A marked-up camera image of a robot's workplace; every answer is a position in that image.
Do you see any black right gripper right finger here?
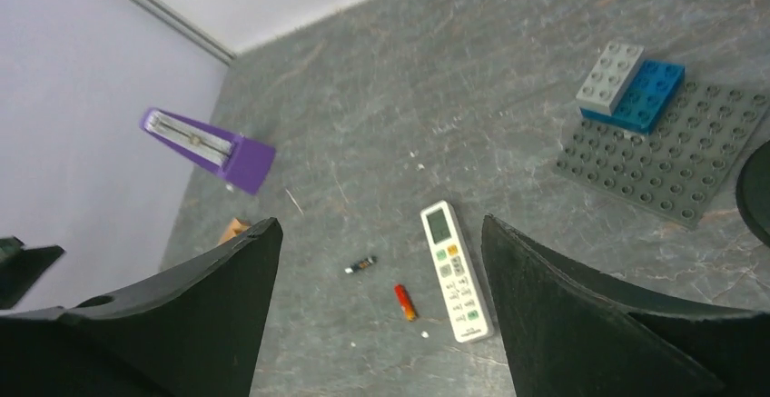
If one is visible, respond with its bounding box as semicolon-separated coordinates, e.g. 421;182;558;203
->
481;215;769;396

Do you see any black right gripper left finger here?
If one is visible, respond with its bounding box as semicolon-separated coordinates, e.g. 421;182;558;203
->
1;218;283;396

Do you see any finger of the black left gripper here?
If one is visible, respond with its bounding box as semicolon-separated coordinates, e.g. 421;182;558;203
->
1;236;65;310

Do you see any white remote control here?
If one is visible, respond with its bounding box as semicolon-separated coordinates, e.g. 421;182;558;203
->
420;200;494;343

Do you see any red orange battery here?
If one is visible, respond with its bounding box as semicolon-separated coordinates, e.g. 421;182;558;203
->
394;284;418;322

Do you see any black blue battery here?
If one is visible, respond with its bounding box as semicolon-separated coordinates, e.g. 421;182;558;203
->
344;256;377;274

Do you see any wooden block piece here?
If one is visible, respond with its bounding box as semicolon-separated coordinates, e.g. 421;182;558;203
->
218;218;251;245

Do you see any grey lego baseplate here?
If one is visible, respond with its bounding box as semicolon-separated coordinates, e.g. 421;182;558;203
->
553;79;769;230

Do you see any blue lego brick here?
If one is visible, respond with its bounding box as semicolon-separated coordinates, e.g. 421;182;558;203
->
579;59;686;134

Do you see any grey lego brick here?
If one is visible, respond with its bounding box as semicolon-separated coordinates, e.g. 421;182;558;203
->
576;41;645;115

